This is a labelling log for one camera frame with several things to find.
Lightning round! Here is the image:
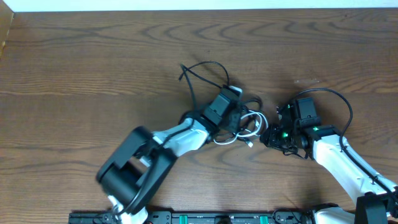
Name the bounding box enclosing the white USB cable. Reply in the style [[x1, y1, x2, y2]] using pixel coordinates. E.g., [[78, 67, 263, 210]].
[[213, 110, 269, 148]]

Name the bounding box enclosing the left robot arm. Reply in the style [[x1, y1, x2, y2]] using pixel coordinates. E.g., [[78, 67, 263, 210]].
[[96, 86, 243, 223]]

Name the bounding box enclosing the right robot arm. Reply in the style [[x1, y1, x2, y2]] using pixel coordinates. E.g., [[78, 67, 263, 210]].
[[260, 98, 397, 223]]

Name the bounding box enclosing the left camera black cable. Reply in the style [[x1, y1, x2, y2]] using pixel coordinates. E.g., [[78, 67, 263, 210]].
[[114, 63, 224, 218]]

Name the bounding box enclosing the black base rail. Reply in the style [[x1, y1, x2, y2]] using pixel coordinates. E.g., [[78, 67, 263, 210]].
[[68, 210, 314, 224]]

